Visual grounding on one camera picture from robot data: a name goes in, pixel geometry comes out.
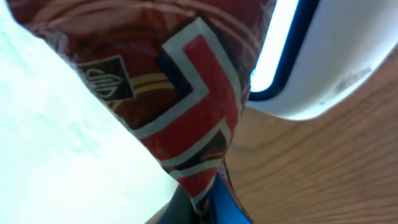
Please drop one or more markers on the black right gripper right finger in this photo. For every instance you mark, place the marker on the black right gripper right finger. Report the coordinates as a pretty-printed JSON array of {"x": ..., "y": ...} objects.
[{"x": 223, "y": 207}]

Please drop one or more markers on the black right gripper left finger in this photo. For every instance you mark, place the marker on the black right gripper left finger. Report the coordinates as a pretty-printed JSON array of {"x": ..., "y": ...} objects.
[{"x": 179, "y": 210}]

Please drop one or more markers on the red Top chocolate bar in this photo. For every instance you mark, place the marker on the red Top chocolate bar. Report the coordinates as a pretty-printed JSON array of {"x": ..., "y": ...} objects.
[{"x": 176, "y": 72}]

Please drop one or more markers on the white barcode scanner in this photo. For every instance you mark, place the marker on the white barcode scanner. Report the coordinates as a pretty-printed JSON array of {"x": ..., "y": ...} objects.
[{"x": 316, "y": 53}]

